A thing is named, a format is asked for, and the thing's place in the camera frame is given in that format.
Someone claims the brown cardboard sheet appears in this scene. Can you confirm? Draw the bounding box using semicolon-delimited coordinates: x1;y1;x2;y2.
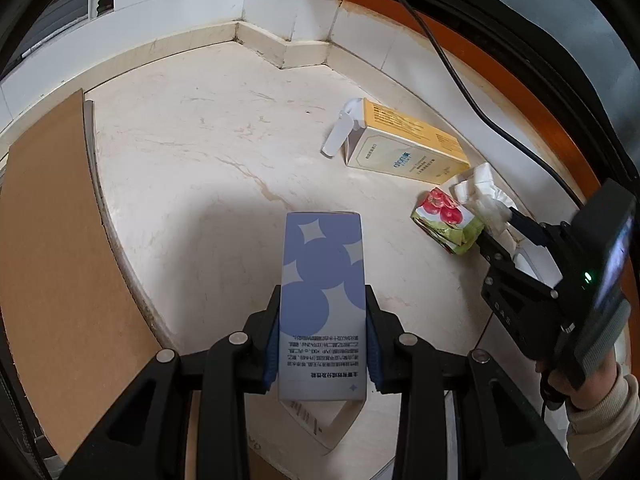
0;88;201;466

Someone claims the green red snack wrapper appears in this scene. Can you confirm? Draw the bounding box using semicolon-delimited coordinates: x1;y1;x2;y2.
410;187;486;256

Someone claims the person's right forearm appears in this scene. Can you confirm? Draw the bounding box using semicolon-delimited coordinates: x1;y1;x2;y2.
565;370;640;480

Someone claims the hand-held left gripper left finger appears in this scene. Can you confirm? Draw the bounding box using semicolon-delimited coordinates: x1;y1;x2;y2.
60;284;282;480

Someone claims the orange wooden frame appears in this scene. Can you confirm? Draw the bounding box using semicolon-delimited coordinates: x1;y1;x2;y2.
340;0;601;201

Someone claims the blue white carton box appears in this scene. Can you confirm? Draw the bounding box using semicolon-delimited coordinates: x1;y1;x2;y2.
277;211;370;403

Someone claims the person's right hand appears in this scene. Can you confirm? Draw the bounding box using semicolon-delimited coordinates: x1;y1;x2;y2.
537;355;621;411

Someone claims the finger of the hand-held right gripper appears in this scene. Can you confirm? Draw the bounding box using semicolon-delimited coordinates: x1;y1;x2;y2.
510;207;568;251
477;235;558;301

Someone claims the white tissue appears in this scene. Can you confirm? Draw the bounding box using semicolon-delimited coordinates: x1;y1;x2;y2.
452;162;521;241

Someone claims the black kitchen appliance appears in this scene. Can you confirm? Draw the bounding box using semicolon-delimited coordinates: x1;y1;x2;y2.
390;0;640;181

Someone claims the yellow white carton box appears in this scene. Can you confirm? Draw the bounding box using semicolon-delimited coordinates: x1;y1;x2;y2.
321;97;472;186

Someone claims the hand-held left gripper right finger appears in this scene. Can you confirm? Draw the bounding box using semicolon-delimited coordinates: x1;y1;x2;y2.
364;284;581;480

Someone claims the thick black cable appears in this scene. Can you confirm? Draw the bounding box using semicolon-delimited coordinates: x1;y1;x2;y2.
390;0;591;206

